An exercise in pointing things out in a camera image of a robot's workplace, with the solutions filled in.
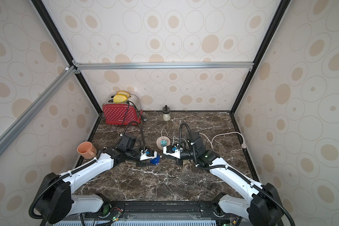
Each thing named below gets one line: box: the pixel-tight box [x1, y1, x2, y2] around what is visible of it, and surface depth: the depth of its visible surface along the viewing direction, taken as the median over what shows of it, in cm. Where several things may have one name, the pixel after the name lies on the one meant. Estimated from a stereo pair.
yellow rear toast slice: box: [116, 90, 131, 99], surface depth 108 cm
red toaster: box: [102, 103, 144, 126], surface depth 105 cm
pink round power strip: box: [156, 136, 171, 150], surface depth 102 cm
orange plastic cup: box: [76, 141, 97, 160], surface depth 91 cm
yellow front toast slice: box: [113, 94, 128, 103], surface depth 104 cm
